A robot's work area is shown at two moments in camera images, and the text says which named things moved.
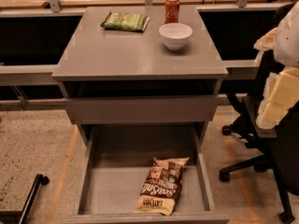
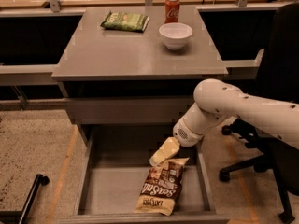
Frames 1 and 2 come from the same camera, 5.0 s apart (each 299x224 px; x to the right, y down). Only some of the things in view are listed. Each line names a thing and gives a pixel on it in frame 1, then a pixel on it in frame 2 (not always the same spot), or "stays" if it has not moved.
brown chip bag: [162, 188] stays
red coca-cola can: [172, 9] stays
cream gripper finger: [280, 96] -> [166, 149]
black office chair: [278, 146] stays
